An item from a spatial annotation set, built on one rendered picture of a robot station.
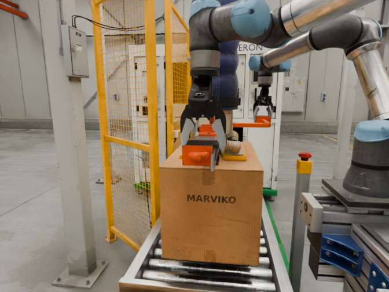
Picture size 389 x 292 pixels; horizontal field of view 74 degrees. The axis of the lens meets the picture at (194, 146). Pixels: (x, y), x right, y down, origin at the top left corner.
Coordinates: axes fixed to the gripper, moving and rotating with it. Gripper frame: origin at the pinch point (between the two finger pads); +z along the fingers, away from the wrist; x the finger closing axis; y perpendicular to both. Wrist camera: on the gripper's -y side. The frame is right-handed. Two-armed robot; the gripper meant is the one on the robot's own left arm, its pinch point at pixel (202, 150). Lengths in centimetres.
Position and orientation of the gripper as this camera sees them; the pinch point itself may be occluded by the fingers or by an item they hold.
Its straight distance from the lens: 65.7
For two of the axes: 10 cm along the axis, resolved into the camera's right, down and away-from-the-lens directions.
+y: 1.3, -1.9, 9.7
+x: -9.9, -0.3, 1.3
